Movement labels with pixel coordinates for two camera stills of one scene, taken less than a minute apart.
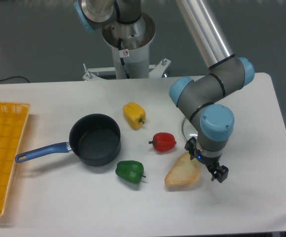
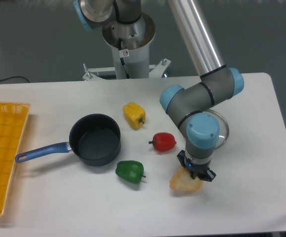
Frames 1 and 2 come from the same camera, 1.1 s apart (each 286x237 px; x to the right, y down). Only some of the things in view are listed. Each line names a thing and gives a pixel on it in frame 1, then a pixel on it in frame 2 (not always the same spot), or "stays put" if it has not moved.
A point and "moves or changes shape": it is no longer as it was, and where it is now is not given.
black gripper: (220, 172) → (196, 171)
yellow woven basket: (4, 124) stays put
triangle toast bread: (186, 171) moves or changes shape
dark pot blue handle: (94, 138) stays put
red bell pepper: (163, 141) stays put
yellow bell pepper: (134, 114) stays put
